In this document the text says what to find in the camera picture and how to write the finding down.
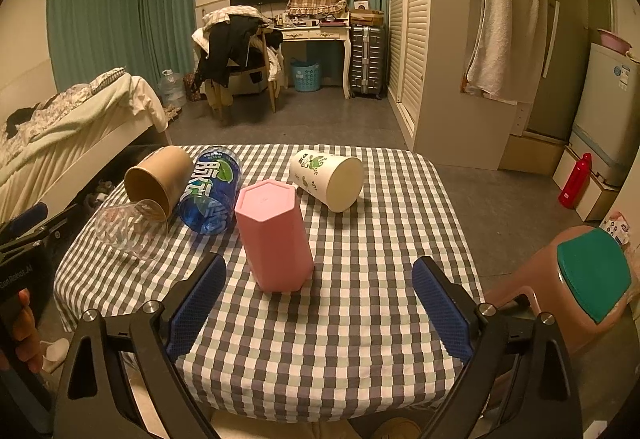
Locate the brown paper cup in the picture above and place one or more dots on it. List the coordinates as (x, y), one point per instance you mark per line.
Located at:
(167, 169)

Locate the bed with light bedding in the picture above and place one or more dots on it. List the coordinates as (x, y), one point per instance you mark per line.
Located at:
(65, 129)

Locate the grey ribbed suitcase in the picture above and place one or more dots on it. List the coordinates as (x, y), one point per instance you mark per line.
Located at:
(367, 61)

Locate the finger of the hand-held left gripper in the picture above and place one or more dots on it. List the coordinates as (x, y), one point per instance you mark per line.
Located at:
(27, 215)
(62, 219)

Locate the white dressing desk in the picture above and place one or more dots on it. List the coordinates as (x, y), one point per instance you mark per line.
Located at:
(320, 35)

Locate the pink basin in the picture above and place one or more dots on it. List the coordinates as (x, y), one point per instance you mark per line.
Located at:
(616, 40)

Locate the white hanging towel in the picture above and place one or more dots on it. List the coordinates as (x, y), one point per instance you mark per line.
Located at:
(507, 19)

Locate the olive door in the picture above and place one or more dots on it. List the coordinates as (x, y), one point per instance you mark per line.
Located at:
(570, 19)

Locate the clear water jug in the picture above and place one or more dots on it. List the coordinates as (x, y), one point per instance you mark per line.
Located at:
(171, 88)

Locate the red bottle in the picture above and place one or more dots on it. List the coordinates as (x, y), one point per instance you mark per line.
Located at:
(574, 181)

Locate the white washing machine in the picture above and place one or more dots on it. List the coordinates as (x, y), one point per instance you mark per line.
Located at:
(605, 119)

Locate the clear plastic cup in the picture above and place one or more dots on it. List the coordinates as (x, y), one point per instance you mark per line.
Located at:
(130, 231)

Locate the white printed paper cup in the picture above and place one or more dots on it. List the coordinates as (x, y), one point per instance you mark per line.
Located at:
(320, 179)

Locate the blue labelled plastic cup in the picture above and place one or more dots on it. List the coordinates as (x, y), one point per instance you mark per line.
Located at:
(210, 189)

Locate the wooden chair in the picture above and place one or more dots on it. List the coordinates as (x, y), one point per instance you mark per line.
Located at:
(270, 84)

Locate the white storage box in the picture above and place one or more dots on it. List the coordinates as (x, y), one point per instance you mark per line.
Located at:
(595, 191)

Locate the pink hexagonal plastic cup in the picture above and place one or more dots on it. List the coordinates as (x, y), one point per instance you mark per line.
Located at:
(272, 239)

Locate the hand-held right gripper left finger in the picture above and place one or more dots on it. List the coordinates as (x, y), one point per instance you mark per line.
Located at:
(195, 306)

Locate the small printed packet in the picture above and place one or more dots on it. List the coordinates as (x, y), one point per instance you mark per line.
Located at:
(615, 228)

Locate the dark jacket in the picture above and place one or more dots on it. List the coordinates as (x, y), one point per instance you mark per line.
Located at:
(230, 44)

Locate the blue plastic basket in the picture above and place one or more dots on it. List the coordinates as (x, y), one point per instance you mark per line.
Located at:
(305, 76)

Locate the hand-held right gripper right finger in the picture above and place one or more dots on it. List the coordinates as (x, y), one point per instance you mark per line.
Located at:
(442, 311)

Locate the grey checked tablecloth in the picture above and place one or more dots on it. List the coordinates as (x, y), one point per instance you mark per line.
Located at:
(325, 334)

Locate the person's left hand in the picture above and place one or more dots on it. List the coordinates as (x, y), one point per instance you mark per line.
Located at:
(25, 336)

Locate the white louvred wardrobe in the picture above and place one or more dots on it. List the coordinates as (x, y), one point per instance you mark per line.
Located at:
(420, 44)

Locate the cardboard box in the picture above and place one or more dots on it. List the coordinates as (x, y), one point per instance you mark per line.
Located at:
(366, 9)

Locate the white slipper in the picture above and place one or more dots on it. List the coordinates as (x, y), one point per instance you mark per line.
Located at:
(54, 353)

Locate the brown stool green seat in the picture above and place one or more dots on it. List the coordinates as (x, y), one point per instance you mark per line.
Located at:
(550, 284)

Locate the wide green curtain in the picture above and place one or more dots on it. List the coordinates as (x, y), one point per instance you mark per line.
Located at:
(115, 19)

